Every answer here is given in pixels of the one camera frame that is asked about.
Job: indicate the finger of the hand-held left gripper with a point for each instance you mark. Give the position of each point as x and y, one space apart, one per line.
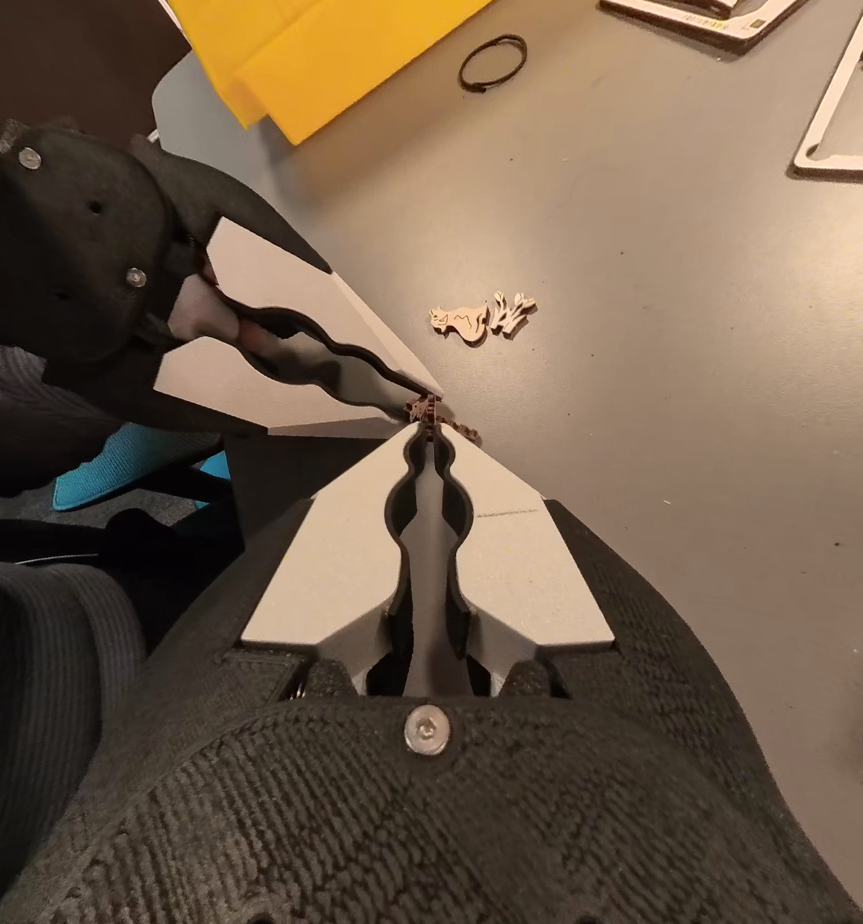
215 382
294 289

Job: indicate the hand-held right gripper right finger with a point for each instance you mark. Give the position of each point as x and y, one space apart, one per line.
532 577

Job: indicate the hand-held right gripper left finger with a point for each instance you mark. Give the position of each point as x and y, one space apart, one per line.
323 577

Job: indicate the toothed wooden strip part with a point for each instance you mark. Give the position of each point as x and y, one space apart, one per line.
464 433

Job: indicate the thin dark-edged wooden part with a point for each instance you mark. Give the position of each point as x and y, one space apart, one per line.
430 408

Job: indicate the person's left forearm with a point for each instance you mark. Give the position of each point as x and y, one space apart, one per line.
12 419

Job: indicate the wooden parts sheet, small cutouts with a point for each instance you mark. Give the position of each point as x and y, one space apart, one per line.
727 32

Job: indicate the wooden parts sheet, large cutouts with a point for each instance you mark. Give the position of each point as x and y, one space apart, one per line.
810 153

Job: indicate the person's left hand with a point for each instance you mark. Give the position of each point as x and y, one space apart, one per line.
193 314

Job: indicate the small wooden cat part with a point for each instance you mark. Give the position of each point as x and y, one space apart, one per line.
464 325

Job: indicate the yellow box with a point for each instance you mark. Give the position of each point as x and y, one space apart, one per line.
316 58

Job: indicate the person's clothed body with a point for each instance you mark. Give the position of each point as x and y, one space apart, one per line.
34 686

